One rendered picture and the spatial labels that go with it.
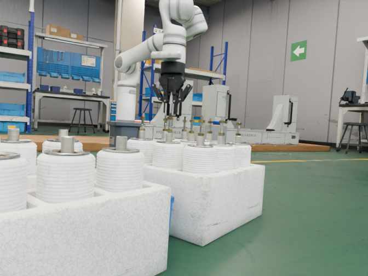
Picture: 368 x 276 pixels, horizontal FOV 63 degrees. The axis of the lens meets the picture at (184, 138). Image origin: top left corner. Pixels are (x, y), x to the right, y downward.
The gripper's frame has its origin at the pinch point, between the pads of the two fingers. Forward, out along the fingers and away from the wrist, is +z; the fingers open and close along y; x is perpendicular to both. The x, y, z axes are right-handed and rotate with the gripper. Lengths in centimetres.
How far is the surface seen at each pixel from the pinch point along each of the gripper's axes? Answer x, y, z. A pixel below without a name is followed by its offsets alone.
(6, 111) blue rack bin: -274, 386, 5
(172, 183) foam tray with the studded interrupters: 10.0, -5.9, 20.6
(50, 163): 48.3, 1.2, 11.4
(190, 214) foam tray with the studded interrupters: 12.1, -12.2, 27.7
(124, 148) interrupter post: 33.3, -3.5, 9.5
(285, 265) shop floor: 14, -36, 35
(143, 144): 0.2, 8.4, 11.6
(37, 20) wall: -565, 624, -246
